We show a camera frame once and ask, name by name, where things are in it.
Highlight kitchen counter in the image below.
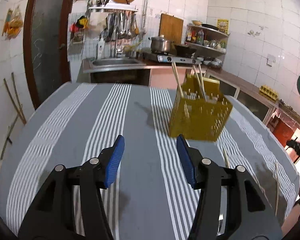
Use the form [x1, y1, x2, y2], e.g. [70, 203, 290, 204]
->
[205, 69, 300, 130]

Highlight row of hanging kitchen utensils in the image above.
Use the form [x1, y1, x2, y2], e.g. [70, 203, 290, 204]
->
[106, 10, 140, 40]

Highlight black wok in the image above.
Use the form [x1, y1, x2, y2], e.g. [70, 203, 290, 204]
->
[174, 44, 197, 57]

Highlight white soap bottle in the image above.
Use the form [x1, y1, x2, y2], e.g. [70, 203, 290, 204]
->
[97, 37, 105, 58]

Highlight white hanging cloth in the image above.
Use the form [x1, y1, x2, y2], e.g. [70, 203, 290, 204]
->
[89, 11, 108, 28]

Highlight yellow black gloves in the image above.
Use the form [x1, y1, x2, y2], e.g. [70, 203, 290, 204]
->
[76, 16, 89, 29]

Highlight gas stove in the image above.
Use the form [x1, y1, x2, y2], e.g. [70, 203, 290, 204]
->
[142, 51, 202, 65]

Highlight yellow perforated utensil holder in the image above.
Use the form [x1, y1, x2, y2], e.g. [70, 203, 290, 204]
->
[169, 74, 233, 142]

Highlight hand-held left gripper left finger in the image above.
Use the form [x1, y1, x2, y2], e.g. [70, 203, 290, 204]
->
[18, 134, 125, 240]

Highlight corner wall shelf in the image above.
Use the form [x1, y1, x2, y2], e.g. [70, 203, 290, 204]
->
[186, 23, 229, 69]

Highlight yellow egg tray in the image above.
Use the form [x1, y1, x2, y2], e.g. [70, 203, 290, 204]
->
[258, 84, 279, 99]

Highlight metal faucet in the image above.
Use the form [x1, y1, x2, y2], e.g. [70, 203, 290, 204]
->
[112, 30, 124, 58]

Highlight small wire wall basket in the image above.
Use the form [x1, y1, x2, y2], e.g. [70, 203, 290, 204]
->
[71, 31, 84, 44]

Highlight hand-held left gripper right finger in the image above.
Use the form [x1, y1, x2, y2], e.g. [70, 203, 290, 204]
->
[176, 134, 283, 240]

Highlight vertical wall pipe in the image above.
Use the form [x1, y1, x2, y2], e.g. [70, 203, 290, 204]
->
[142, 0, 150, 34]

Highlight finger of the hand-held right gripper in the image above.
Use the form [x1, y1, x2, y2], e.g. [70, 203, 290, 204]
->
[286, 139, 300, 162]

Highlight hanging bag of oranges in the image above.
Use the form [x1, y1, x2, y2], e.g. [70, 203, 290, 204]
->
[5, 6, 24, 39]

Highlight grey white striped tablecloth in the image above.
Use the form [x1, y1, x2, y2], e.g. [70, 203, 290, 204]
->
[0, 81, 300, 240]

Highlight dark wooden glass door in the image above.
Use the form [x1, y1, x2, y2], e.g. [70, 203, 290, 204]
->
[23, 0, 78, 109]

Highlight hanging wooden board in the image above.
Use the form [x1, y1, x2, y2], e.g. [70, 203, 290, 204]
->
[2, 9, 13, 37]

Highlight stainless steel sink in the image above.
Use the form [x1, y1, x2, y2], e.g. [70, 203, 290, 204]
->
[83, 57, 147, 73]

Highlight steel pot with lid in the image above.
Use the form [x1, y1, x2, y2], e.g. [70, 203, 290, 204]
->
[149, 35, 172, 53]

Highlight rectangular wooden cutting board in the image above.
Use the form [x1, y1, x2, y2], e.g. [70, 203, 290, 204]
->
[159, 13, 184, 44]

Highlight wooden stick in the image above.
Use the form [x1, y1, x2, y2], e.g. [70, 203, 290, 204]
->
[3, 78, 27, 125]
[11, 72, 24, 115]

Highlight cooking oil bottle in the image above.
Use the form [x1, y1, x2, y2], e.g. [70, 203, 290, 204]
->
[196, 29, 205, 45]

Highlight yellow wall poster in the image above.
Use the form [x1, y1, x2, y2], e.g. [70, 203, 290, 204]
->
[216, 18, 229, 34]

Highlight metal wall rack shelf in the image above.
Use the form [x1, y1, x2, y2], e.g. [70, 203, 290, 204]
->
[88, 4, 139, 12]

